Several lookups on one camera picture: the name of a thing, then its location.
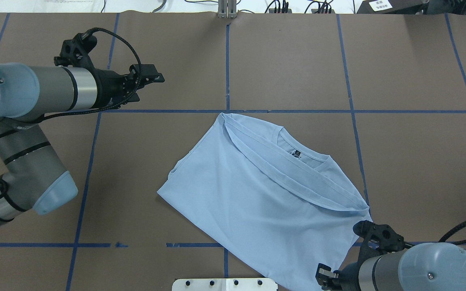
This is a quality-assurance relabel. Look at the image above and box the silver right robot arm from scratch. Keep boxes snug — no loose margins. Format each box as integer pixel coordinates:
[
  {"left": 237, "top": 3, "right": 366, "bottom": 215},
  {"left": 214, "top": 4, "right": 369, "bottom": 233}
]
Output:
[{"left": 316, "top": 220, "right": 466, "bottom": 291}]

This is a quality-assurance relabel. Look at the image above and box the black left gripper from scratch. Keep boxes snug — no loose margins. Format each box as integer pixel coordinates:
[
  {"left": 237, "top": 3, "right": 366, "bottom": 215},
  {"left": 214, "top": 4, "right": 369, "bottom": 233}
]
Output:
[{"left": 54, "top": 34, "right": 165, "bottom": 110}]

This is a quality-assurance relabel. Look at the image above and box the black usb hub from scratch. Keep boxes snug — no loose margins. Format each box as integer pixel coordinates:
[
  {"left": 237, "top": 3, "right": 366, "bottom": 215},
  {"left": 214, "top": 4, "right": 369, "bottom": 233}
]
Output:
[
  {"left": 264, "top": 0, "right": 292, "bottom": 14},
  {"left": 304, "top": 0, "right": 335, "bottom": 14}
]

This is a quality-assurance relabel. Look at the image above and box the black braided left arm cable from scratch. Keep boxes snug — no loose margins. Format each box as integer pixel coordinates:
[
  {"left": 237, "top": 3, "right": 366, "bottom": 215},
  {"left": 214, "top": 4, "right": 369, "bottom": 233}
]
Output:
[{"left": 0, "top": 27, "right": 143, "bottom": 152}]

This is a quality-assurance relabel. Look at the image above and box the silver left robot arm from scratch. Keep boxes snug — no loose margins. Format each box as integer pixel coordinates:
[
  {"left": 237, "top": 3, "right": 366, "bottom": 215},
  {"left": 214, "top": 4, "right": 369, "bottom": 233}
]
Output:
[{"left": 0, "top": 27, "right": 165, "bottom": 227}]

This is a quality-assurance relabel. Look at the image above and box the light blue t-shirt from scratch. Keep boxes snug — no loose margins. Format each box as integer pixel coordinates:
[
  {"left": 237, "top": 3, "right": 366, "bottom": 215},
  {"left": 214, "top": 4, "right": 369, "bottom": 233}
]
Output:
[{"left": 157, "top": 114, "right": 372, "bottom": 291}]

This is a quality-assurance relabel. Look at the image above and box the aluminium frame post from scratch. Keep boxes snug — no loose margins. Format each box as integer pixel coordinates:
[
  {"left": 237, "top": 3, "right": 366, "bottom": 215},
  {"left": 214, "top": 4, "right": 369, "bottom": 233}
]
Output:
[{"left": 217, "top": 0, "right": 238, "bottom": 19}]

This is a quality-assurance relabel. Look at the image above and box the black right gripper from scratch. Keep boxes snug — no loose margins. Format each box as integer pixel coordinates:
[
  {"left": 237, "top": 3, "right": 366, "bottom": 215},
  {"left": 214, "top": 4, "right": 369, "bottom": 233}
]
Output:
[{"left": 316, "top": 221, "right": 406, "bottom": 291}]

